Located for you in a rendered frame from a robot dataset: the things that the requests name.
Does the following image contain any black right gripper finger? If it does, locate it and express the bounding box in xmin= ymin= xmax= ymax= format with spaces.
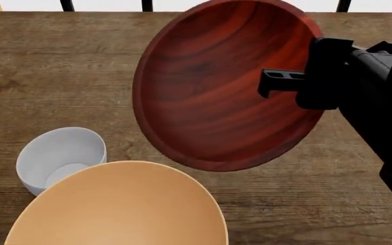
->
xmin=257 ymin=68 xmax=306 ymax=99

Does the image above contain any red-brown wooden bowl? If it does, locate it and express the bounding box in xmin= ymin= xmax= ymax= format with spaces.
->
xmin=131 ymin=0 xmax=325 ymax=172

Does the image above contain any large tan bowl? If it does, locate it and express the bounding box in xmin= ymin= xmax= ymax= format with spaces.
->
xmin=3 ymin=160 xmax=229 ymax=245

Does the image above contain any white cup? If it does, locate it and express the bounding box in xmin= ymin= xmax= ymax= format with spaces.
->
xmin=16 ymin=127 xmax=108 ymax=197

